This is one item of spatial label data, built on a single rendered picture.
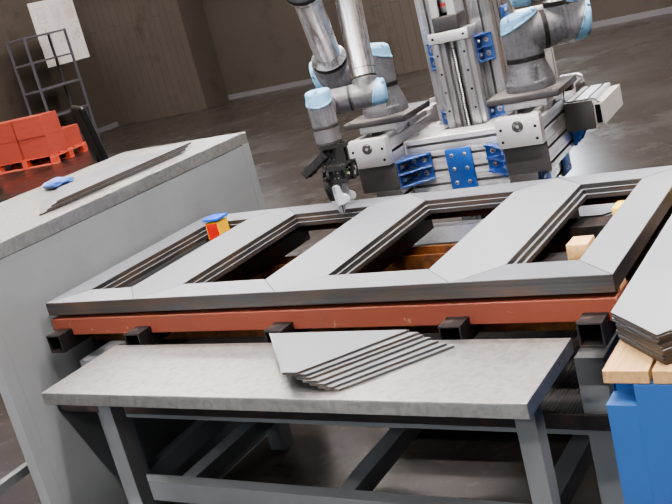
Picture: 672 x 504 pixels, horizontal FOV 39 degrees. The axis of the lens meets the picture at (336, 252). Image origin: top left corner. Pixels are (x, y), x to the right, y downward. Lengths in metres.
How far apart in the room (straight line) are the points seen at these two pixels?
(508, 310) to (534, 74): 1.14
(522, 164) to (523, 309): 1.02
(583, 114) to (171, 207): 1.34
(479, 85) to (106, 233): 1.25
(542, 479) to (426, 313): 0.43
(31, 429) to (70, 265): 0.47
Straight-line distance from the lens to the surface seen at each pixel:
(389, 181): 3.08
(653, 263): 1.89
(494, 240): 2.20
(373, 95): 2.78
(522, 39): 2.94
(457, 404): 1.71
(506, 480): 2.93
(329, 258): 2.36
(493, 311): 1.98
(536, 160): 2.90
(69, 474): 2.87
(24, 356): 2.74
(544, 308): 1.94
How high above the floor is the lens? 1.49
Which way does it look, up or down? 15 degrees down
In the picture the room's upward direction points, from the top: 14 degrees counter-clockwise
